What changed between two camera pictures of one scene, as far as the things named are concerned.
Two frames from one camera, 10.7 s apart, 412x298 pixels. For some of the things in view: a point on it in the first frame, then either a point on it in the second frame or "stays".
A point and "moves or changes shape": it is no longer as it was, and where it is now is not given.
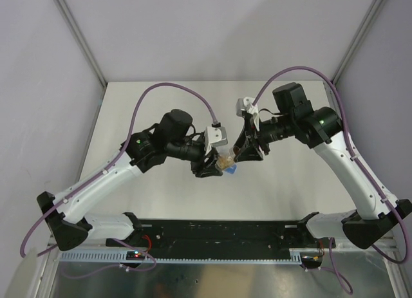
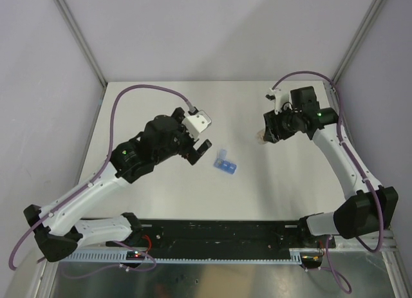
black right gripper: (250, 138) -> (271, 120)
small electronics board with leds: (134, 255) stays
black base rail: (220, 235) stays
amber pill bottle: (226, 158) moves or changes shape
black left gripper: (202, 169) -> (190, 152)
